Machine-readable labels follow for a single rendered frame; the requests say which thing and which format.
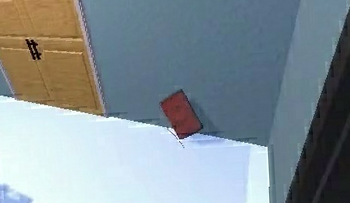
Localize red heater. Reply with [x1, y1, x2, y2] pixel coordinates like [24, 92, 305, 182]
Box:
[157, 87, 205, 141]

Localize dark brown door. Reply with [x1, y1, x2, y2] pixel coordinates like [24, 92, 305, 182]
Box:
[272, 0, 350, 203]

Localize black door handle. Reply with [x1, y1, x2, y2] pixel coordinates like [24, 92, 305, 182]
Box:
[25, 37, 45, 62]

